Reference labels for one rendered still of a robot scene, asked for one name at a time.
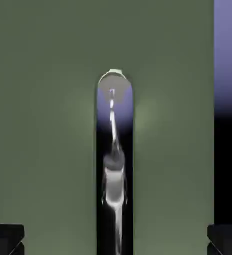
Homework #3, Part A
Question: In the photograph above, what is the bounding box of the green cabinet door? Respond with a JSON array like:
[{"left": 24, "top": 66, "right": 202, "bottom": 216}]
[{"left": 0, "top": 0, "right": 215, "bottom": 255}]

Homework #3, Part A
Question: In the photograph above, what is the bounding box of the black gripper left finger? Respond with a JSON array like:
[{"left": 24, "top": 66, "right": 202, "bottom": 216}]
[{"left": 0, "top": 223, "right": 25, "bottom": 255}]

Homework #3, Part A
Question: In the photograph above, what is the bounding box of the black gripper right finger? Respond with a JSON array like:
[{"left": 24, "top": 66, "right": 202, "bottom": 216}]
[{"left": 207, "top": 223, "right": 232, "bottom": 255}]

